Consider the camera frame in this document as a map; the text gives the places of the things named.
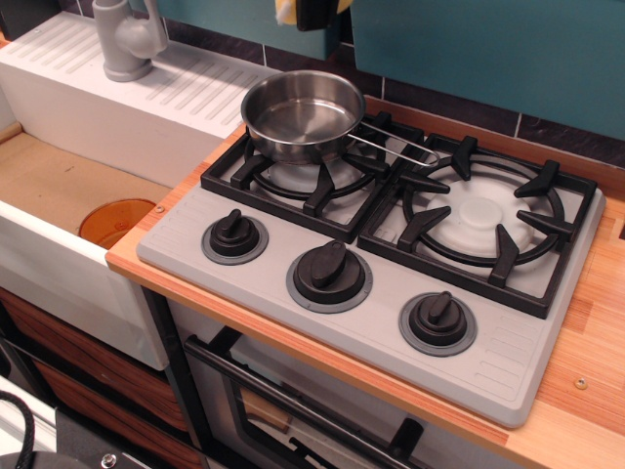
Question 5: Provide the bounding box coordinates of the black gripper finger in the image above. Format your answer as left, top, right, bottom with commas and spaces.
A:
295, 0, 340, 31

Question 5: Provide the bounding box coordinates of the yellow stuffed duck toy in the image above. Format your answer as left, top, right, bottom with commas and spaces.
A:
274, 0, 353, 25

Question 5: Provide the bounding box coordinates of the stainless steel pan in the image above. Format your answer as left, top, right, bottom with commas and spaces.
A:
240, 70, 440, 168

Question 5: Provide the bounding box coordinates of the grey toy faucet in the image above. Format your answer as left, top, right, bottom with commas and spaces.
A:
92, 0, 168, 82

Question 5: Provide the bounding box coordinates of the black left burner grate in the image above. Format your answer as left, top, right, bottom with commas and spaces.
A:
200, 111, 425, 242

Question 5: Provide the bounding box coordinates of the black burner grate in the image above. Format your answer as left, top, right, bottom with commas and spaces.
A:
357, 134, 603, 319
200, 111, 425, 242

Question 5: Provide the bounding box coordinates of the black left stove knob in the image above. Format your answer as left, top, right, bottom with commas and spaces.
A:
201, 209, 270, 266

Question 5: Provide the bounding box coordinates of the black stove knob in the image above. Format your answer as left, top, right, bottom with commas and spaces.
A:
286, 240, 373, 315
201, 209, 270, 266
398, 291, 478, 358

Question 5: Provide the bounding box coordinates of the black right burner grate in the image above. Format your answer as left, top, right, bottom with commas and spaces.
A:
357, 134, 603, 319

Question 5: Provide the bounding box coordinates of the black middle stove knob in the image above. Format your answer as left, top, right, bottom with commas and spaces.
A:
286, 240, 373, 315

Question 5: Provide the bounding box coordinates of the white toy sink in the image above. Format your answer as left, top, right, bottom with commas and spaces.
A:
1, 13, 270, 370

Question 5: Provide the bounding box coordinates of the orange plastic bowl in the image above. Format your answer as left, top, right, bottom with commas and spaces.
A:
78, 198, 155, 249

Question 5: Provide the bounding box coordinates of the grey toy stove top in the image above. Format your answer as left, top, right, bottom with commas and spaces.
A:
135, 115, 607, 430

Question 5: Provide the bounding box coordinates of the black right stove knob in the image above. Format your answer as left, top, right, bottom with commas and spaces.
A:
398, 291, 478, 358

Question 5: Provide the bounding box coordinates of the toy oven door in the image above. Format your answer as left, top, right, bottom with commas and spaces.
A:
168, 298, 553, 469

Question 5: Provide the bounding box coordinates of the wooden drawer front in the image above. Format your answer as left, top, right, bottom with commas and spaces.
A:
1, 290, 206, 468

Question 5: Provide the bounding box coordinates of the teal right wall cabinet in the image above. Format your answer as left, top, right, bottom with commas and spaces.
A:
351, 1, 624, 139

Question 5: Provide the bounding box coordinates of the black oven door handle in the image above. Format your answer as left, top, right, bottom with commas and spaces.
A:
184, 327, 423, 468

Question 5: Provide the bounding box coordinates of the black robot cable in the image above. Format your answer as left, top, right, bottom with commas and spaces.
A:
0, 390, 38, 469

